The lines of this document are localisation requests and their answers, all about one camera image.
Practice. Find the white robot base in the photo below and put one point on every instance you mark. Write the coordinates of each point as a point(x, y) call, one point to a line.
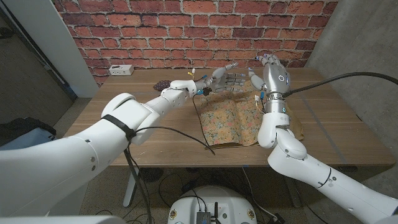
point(214, 199)

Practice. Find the white table leg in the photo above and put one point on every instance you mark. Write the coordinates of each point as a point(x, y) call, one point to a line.
point(128, 196)

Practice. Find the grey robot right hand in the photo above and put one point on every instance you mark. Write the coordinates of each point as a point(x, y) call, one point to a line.
point(275, 77)

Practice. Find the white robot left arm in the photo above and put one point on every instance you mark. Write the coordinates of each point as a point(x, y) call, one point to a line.
point(62, 161)

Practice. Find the black round floor disc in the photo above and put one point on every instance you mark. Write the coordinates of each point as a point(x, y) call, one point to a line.
point(151, 175)

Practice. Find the black antenna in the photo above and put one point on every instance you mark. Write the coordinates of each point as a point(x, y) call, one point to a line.
point(216, 211)

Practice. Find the small grey electronics box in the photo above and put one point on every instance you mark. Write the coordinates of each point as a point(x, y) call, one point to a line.
point(203, 217)

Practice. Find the black bag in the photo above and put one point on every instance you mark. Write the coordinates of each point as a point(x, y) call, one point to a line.
point(21, 126)

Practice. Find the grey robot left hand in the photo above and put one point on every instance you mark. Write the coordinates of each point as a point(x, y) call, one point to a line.
point(222, 82)

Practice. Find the blue bag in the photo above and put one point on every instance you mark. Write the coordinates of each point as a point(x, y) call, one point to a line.
point(15, 138)

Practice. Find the tan patterned cloth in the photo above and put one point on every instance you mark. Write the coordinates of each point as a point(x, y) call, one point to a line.
point(230, 121)

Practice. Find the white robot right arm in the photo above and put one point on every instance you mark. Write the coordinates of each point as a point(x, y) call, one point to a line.
point(289, 146)

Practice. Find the black floor plug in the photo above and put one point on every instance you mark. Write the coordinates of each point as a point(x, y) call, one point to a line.
point(278, 218)

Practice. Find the red brick print backdrop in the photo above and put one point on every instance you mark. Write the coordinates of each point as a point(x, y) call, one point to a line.
point(155, 31)

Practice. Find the grey table leg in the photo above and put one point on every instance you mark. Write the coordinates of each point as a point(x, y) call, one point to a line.
point(293, 196)

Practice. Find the white power strip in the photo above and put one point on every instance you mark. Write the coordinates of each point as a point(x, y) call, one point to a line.
point(121, 70)

